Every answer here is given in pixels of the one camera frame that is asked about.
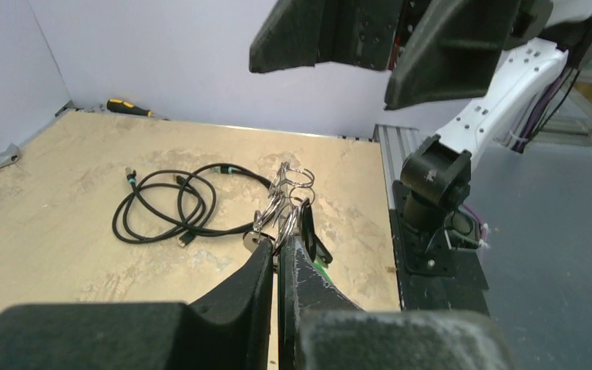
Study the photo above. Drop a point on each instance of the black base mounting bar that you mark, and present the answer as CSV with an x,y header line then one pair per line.
x,y
435,274

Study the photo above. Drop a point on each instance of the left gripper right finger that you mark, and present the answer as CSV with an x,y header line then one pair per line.
x,y
320,328

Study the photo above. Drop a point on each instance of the aluminium frame rail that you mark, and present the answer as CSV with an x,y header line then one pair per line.
x,y
396,144

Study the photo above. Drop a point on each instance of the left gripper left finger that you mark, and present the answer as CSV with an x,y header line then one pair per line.
x,y
227,328

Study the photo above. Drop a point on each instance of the yellow black screwdriver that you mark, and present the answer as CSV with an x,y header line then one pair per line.
x,y
124,107

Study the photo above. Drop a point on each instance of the silver key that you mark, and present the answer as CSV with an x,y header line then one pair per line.
x,y
251,240

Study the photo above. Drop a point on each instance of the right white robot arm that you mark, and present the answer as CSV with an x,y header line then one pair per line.
x,y
500,55

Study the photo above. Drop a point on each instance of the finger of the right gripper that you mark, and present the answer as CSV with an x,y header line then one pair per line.
x,y
452,53
304,33

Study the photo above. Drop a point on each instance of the green key tag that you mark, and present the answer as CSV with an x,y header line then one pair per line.
x,y
321,269

